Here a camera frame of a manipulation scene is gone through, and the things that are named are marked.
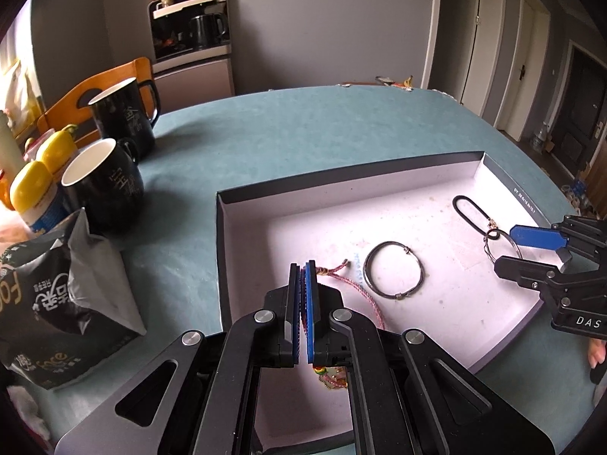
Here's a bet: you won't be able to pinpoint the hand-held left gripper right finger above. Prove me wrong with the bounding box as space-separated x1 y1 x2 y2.
303 260 555 455

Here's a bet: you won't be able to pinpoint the pink braided bracelet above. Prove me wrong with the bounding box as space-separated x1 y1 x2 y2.
312 259 386 390

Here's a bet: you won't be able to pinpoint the white door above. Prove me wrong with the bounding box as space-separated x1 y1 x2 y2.
461 0 506 106
494 0 552 142

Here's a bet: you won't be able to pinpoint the black mug white inside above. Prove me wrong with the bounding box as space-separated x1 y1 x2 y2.
61 137 146 236
88 78 162 158

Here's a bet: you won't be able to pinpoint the dark entrance door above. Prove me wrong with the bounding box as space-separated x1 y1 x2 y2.
549 42 607 177

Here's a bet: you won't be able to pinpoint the thin silver wire bracelet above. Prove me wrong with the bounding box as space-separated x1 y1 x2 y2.
482 229 521 263

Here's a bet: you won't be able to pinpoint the shallow grey cardboard box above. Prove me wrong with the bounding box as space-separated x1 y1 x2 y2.
215 151 555 374

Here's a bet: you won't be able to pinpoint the clear bottles on floor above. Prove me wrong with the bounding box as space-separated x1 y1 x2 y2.
529 122 555 153

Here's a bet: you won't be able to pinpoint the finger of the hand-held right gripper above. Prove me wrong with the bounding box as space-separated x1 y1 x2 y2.
492 255 566 295
508 224 571 262

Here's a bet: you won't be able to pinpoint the silver metal bangle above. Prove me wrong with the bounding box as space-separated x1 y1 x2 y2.
364 241 425 301

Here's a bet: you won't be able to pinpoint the black hair tie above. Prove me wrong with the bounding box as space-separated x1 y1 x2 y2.
452 195 498 240

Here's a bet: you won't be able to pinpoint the grey water dispenser cabinet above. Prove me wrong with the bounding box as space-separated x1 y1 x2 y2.
147 0 237 103

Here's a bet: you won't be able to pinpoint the white plastic bag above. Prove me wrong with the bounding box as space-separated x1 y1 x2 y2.
0 57 42 139

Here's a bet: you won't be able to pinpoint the black electric kettle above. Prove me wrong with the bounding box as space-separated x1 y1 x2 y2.
189 13 228 51

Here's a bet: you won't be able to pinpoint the black foil snack bag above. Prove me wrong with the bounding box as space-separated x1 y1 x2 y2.
0 207 148 392

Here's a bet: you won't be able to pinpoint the yellow capped bottle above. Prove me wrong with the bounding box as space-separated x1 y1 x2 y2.
36 124 79 182
10 160 73 234

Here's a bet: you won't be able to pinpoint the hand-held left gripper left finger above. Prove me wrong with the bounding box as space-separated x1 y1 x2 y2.
54 262 304 455

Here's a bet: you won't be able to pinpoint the wooden chair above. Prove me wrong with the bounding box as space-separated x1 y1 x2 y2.
37 57 155 151

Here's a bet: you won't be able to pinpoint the white crumpled tissue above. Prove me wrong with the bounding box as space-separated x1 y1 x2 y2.
6 383 51 442

